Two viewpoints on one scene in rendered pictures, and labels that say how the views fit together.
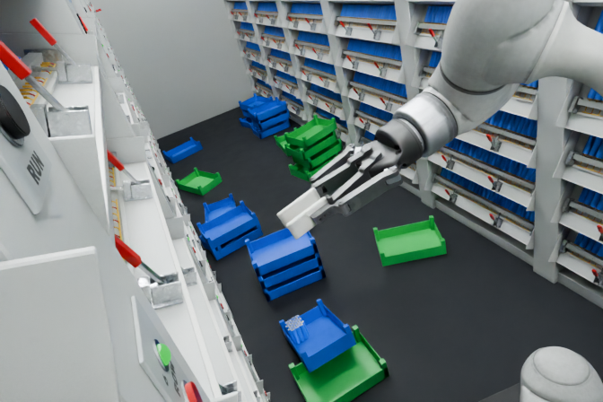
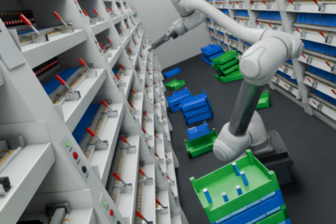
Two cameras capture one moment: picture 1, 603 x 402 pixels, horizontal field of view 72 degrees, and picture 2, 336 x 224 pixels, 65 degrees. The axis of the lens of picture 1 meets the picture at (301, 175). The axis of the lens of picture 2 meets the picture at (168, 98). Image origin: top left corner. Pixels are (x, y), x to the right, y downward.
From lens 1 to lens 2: 1.15 m
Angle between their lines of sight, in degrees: 22
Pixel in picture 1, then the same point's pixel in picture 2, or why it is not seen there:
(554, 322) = (300, 128)
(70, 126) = (92, 22)
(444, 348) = not seen: hidden behind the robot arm
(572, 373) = not seen: hidden behind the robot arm
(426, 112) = (176, 23)
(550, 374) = not seen: hidden behind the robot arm
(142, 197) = (115, 49)
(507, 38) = (176, 2)
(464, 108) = (184, 21)
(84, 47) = (106, 15)
